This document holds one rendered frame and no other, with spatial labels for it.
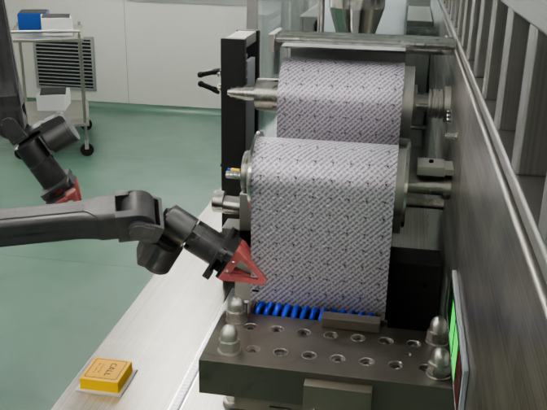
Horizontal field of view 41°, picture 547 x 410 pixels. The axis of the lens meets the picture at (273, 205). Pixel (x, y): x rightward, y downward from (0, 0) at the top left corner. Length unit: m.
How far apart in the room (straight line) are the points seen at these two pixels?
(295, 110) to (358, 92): 0.12
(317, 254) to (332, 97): 0.32
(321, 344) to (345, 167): 0.29
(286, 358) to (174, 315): 0.45
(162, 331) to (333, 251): 0.42
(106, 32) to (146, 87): 0.63
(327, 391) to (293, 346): 0.11
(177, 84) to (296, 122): 5.75
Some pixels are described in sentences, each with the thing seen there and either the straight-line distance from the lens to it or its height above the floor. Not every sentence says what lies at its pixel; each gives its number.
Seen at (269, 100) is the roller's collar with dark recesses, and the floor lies 1.33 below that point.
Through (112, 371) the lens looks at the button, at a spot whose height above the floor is 0.92.
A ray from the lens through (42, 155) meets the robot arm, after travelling 1.63.
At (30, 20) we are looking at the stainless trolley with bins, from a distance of 6.16.
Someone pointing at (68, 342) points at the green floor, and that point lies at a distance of 3.29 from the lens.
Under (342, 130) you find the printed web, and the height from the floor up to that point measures 1.29.
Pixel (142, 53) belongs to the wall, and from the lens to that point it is 7.21.
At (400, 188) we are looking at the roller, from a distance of 1.20.
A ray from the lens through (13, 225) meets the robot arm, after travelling 1.26.
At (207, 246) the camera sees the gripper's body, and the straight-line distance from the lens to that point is 1.26.
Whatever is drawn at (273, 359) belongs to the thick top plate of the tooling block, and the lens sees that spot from 1.15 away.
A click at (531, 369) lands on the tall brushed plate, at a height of 1.39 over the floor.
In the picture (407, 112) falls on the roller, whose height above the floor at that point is 1.33.
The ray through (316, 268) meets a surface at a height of 1.11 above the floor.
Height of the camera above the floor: 1.64
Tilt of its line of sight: 20 degrees down
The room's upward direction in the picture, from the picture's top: 1 degrees clockwise
